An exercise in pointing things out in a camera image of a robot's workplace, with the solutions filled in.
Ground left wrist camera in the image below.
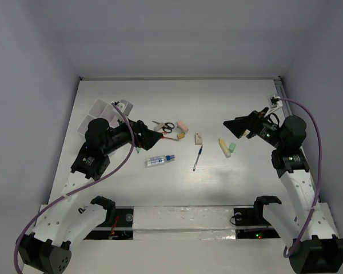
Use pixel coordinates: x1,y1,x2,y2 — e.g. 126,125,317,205
112,100,133,116

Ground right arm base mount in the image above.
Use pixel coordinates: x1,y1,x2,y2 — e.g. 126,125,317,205
229,196,282,239

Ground yellow highlighter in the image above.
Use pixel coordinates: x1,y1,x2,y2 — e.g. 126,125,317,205
218,138,231,158

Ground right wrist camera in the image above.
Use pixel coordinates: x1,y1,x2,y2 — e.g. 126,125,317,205
268,94,283,110

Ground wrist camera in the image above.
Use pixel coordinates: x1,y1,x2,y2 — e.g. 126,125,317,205
268,94,283,110
112,100,133,116

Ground white compartment organizer box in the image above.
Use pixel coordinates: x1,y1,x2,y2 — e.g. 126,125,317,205
77,99,121,137

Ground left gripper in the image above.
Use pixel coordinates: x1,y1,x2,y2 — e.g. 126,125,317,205
102,114,162,155

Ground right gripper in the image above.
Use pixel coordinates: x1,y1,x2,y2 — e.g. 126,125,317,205
224,107,285,149

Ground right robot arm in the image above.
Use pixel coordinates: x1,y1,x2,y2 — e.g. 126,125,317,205
223,108,343,273

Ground pink eraser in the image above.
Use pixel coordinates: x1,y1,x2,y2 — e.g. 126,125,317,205
177,121,189,132

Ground red gel pen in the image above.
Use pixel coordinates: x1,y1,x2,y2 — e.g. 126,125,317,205
161,136,179,142

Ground blue ballpoint pen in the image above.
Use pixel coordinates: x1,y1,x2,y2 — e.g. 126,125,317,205
193,145,203,172

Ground black handled scissors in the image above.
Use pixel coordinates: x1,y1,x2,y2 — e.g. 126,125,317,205
153,121,175,134

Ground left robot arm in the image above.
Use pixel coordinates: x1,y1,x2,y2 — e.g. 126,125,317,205
16,118,163,273

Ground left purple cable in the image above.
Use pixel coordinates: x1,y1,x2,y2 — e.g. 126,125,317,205
13,103,135,274

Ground blue correction fluid bottle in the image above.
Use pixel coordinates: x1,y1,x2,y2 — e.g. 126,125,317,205
145,155,176,167

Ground aluminium side rail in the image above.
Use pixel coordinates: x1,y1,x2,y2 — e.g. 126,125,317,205
274,76,321,203

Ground white eraser box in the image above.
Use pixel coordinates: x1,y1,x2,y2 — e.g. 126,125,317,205
194,133,203,146

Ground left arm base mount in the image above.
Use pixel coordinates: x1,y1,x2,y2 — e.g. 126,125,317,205
85,196,134,240

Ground green highlighter cap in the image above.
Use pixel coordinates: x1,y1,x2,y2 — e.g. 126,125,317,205
228,143,236,153

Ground yellow eraser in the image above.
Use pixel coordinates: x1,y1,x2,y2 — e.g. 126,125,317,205
177,132,185,140

